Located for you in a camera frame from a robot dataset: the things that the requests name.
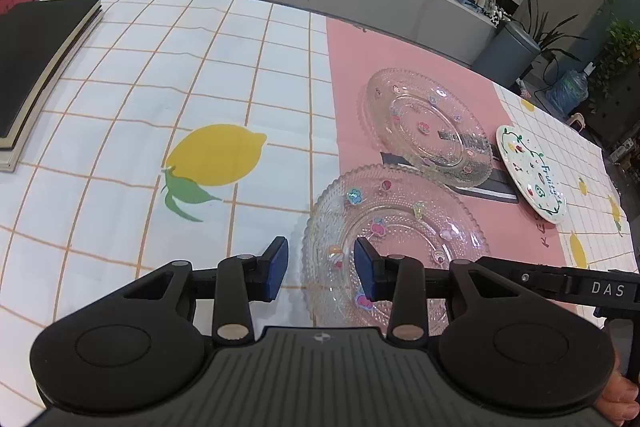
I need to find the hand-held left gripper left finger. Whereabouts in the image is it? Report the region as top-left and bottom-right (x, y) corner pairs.
(107, 237), (290, 346)

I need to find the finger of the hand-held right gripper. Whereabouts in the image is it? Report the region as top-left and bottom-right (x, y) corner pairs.
(475, 257), (568, 295)

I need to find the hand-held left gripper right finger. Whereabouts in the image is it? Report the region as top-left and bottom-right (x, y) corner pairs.
(353, 237), (541, 344)

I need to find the clear glass plate with stickers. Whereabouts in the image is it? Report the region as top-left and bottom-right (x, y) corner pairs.
(300, 164), (493, 338)
(357, 68), (496, 188)

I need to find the white painted plate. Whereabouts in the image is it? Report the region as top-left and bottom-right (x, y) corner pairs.
(495, 125), (568, 225)

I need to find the person's right hand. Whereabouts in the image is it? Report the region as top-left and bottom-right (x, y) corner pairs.
(595, 369), (638, 427)

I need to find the pink printed mat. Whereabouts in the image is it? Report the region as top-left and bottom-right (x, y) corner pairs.
(325, 17), (576, 268)

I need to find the large water bottle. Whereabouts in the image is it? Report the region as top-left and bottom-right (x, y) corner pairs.
(545, 69), (591, 118)

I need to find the grey trash bin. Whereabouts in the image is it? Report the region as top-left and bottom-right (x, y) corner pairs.
(472, 19), (543, 90)

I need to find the lemon print checked tablecloth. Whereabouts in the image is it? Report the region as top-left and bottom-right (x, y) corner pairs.
(0, 0), (640, 408)

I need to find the bushy green plant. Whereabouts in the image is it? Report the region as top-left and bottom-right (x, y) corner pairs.
(597, 19), (640, 98)

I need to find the potted snake plant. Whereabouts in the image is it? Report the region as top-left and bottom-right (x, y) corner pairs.
(515, 0), (588, 62)

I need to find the black notebook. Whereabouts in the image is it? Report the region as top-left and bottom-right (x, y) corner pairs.
(0, 0), (103, 172)

